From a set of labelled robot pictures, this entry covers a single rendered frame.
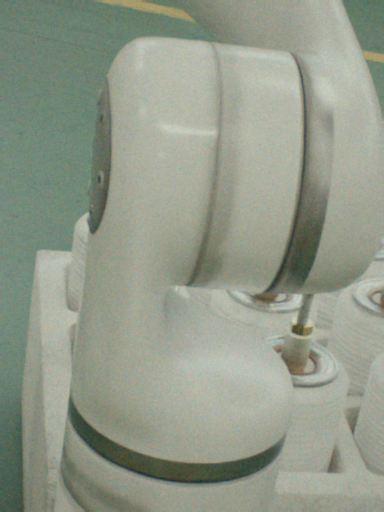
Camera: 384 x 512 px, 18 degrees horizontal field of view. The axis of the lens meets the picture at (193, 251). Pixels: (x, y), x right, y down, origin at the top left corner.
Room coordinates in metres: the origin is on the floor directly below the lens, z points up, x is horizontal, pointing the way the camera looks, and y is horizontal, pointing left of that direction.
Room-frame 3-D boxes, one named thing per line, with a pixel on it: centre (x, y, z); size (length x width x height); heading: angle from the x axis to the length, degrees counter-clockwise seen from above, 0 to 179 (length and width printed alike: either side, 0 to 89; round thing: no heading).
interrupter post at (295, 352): (0.88, -0.10, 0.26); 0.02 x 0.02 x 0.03
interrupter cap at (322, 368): (0.88, -0.10, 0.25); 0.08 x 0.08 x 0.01
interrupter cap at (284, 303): (1.00, -0.07, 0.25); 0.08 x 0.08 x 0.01
